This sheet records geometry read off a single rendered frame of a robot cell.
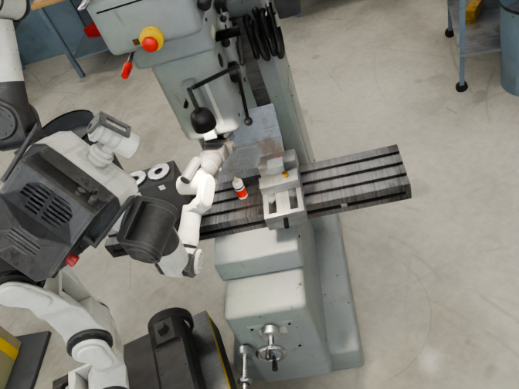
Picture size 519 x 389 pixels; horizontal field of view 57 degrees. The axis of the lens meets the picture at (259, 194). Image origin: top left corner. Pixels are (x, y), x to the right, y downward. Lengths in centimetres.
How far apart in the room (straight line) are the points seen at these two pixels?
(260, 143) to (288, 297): 70
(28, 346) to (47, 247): 216
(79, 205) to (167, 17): 51
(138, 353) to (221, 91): 118
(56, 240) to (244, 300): 91
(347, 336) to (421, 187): 117
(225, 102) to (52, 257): 70
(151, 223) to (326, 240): 154
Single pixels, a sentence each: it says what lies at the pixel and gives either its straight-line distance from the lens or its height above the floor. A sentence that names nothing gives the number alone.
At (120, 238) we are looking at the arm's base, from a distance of 126.
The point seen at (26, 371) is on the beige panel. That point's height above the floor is 3.
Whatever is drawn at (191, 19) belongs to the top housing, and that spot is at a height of 178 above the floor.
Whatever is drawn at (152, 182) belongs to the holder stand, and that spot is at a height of 111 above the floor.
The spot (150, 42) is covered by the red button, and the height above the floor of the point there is 177.
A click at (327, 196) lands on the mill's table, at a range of 185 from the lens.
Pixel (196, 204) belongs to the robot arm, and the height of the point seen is 123.
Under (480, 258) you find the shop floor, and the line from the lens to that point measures 277.
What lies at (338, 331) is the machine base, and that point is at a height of 20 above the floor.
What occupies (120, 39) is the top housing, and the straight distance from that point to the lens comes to 134.
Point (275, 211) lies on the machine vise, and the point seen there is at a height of 100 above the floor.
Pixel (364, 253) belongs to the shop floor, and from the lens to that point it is 281.
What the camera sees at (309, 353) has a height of 36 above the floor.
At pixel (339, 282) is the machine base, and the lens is 248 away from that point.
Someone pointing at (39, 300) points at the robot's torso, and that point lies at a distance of 149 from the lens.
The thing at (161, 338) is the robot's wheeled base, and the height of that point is 61.
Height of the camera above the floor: 225
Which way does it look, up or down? 43 degrees down
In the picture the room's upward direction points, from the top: 22 degrees counter-clockwise
